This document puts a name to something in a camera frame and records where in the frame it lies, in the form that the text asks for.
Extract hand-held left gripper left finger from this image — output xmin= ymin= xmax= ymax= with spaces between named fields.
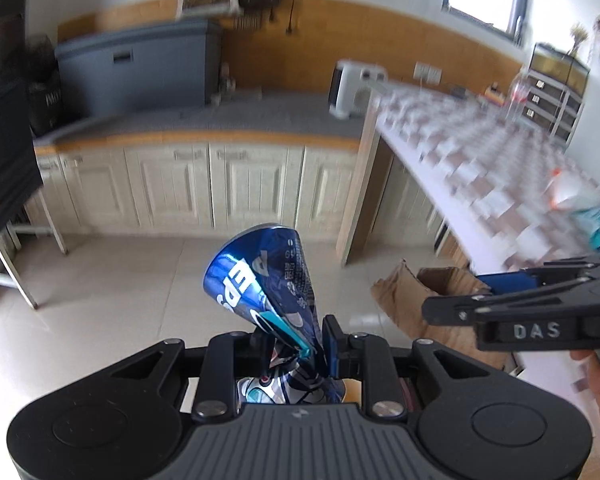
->
xmin=111 ymin=332 xmax=281 ymax=422

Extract brown cardboard box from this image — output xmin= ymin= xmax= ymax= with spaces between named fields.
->
xmin=370 ymin=259 xmax=526 ymax=376

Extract drawer unit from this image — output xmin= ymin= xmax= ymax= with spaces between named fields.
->
xmin=520 ymin=42 xmax=591 ymax=147

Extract black cloth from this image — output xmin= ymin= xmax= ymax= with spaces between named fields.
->
xmin=0 ymin=77 xmax=43 ymax=233

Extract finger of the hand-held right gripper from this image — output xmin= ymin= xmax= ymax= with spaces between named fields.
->
xmin=422 ymin=276 xmax=600 ymax=326
xmin=477 ymin=254 xmax=600 ymax=297

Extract crushed blue soda can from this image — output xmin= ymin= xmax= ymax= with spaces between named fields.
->
xmin=201 ymin=225 xmax=348 ymax=406

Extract grey counter mat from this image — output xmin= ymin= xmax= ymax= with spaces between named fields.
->
xmin=35 ymin=87 xmax=376 ymax=147

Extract grey storage box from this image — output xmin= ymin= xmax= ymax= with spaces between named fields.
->
xmin=55 ymin=19 xmax=224 ymax=121

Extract white wall socket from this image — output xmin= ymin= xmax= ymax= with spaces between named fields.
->
xmin=414 ymin=62 xmax=441 ymax=86

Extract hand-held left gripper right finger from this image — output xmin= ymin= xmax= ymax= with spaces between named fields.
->
xmin=322 ymin=315 xmax=486 ymax=419

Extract blue label plastic bottle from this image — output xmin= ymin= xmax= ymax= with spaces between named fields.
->
xmin=550 ymin=167 xmax=600 ymax=253

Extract dried flowers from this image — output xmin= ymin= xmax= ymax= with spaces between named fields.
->
xmin=570 ymin=22 xmax=589 ymax=57

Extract clear red label bottle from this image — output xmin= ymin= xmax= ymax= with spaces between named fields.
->
xmin=507 ymin=67 xmax=531 ymax=117

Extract black bag with white letters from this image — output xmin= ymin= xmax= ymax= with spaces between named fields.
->
xmin=27 ymin=35 xmax=63 ymax=136

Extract white cabinet doors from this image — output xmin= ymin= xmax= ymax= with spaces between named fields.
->
xmin=32 ymin=130 xmax=371 ymax=241

